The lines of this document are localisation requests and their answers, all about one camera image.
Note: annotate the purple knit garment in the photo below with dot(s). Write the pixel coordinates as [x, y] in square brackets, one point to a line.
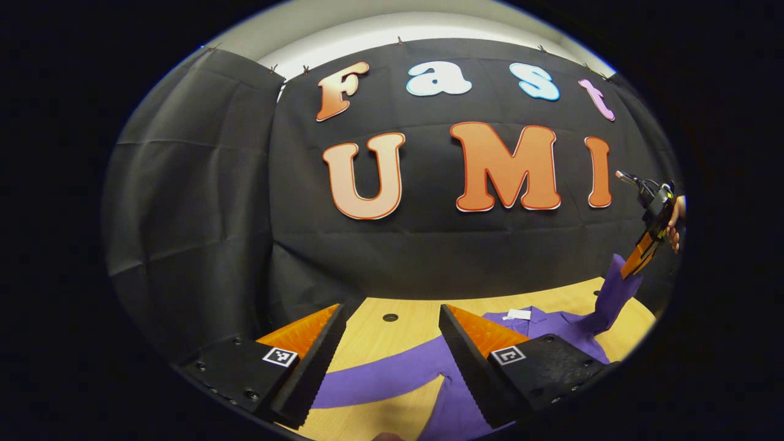
[563, 324]

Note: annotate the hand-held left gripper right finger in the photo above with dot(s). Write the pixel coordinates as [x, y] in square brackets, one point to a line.
[468, 373]

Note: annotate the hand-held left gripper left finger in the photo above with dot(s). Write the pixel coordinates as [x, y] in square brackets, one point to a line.
[312, 373]

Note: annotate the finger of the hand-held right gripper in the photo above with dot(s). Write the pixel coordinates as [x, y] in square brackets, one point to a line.
[637, 257]

